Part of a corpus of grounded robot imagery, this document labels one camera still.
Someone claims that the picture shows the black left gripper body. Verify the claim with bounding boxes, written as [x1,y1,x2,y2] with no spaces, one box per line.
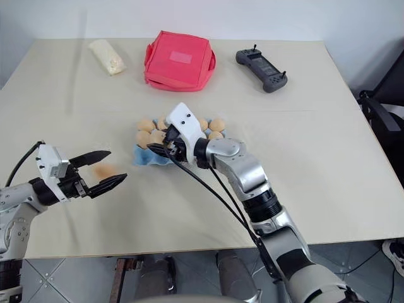
[59,165,91,201]

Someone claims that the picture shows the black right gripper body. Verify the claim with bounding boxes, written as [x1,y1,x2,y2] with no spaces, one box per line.
[163,124,191,163]

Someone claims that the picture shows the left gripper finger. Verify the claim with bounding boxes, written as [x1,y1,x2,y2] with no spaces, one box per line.
[69,150,112,168]
[86,172,128,199]

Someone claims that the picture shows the blue egg carton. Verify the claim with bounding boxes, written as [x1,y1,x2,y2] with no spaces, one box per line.
[131,116,229,168]

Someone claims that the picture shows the red fabric bag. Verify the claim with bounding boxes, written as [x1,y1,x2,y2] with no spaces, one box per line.
[143,30,217,93]

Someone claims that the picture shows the rusty metal table leg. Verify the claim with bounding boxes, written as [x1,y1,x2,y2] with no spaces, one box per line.
[112,257,141,303]

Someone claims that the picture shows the clear bag of white grains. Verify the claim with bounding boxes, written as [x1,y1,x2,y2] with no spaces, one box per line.
[88,39,128,77]

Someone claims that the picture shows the dark grey rounded shape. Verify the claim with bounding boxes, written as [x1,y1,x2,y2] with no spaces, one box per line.
[138,253,177,297]

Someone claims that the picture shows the grey handheld remote controller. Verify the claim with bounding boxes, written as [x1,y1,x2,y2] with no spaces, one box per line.
[234,44,289,95]

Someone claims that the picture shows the silver grey rounded shape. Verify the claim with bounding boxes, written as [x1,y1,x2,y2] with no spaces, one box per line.
[216,250,263,303]

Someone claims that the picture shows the black office chair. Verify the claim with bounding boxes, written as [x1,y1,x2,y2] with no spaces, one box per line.
[347,37,404,190]

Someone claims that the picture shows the black and white sneaker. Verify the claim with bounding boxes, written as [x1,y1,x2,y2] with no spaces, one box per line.
[382,239,404,278]

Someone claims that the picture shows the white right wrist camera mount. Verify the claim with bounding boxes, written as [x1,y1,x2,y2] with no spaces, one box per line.
[165,102,206,164]

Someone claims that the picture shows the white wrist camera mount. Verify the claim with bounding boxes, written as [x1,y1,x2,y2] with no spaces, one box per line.
[35,143,71,203]
[165,102,206,164]

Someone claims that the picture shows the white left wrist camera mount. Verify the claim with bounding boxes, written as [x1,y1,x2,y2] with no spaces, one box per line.
[35,143,71,203]

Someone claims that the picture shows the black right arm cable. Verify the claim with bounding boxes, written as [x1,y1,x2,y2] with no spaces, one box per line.
[206,165,258,241]
[170,156,278,280]

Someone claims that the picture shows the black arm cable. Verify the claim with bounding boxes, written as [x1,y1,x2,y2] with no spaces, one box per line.
[170,156,278,280]
[4,140,45,187]
[206,165,258,241]

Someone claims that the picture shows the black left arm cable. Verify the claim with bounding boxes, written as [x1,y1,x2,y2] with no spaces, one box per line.
[4,140,45,187]

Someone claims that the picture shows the thin black floor cable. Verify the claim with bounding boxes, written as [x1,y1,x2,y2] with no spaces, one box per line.
[315,244,399,303]

